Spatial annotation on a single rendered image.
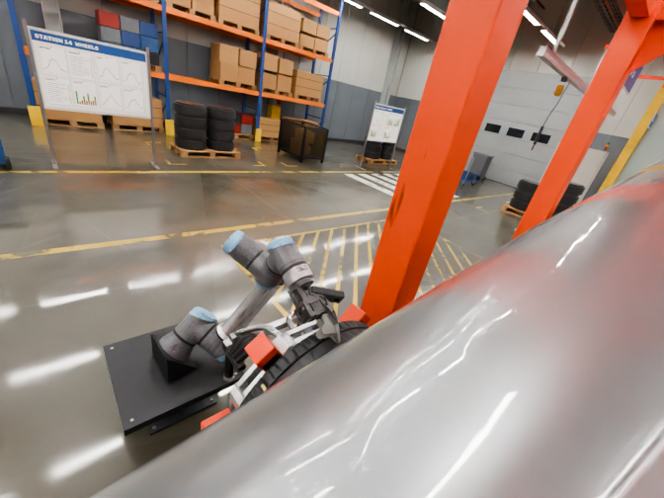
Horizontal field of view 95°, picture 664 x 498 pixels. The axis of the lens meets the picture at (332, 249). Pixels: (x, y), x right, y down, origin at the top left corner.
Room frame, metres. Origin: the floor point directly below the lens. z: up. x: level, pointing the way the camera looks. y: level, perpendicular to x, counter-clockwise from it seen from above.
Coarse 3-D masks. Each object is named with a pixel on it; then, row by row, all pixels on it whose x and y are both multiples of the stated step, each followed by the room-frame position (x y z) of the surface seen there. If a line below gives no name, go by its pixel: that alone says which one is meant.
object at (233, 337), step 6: (258, 324) 0.89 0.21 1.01; (264, 324) 0.89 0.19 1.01; (240, 330) 0.84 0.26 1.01; (246, 330) 0.85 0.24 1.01; (252, 330) 0.86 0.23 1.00; (258, 330) 0.88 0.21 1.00; (264, 330) 0.88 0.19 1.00; (270, 330) 0.88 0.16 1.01; (276, 330) 0.88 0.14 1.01; (234, 336) 0.81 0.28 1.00; (240, 336) 0.82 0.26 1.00; (276, 336) 0.86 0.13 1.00; (234, 342) 0.81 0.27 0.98
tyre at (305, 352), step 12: (348, 324) 0.81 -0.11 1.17; (360, 324) 0.85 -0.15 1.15; (312, 336) 0.71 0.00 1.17; (348, 336) 0.74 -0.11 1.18; (300, 348) 0.67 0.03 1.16; (312, 348) 0.67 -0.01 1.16; (324, 348) 0.68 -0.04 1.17; (288, 360) 0.63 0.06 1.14; (300, 360) 0.64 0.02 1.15; (312, 360) 0.63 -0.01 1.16; (276, 372) 0.60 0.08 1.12; (288, 372) 0.60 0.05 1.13; (264, 384) 0.58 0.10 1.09; (252, 396) 0.56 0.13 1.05
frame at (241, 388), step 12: (312, 324) 0.83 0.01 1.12; (288, 336) 0.75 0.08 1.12; (300, 336) 0.76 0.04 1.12; (288, 348) 0.70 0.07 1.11; (252, 372) 0.66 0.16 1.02; (264, 372) 0.66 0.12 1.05; (240, 384) 0.64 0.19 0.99; (252, 384) 0.63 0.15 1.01; (228, 396) 0.63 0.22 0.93; (240, 396) 0.61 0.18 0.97
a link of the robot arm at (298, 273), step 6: (306, 264) 0.84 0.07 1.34; (294, 270) 0.80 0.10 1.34; (300, 270) 0.80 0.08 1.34; (306, 270) 0.81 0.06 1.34; (288, 276) 0.79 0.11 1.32; (294, 276) 0.78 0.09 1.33; (300, 276) 0.79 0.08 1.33; (306, 276) 0.80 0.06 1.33; (312, 276) 0.83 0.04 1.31; (288, 282) 0.78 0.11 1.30; (294, 282) 0.78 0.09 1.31; (288, 288) 0.79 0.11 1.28
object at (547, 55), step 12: (576, 0) 4.79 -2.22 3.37; (564, 24) 4.80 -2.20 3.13; (540, 48) 4.53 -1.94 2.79; (552, 48) 4.80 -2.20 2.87; (552, 60) 4.77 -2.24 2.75; (600, 60) 6.55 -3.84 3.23; (564, 72) 5.25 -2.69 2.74; (576, 84) 5.86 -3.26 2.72; (588, 84) 6.55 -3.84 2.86; (540, 132) 5.46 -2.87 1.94
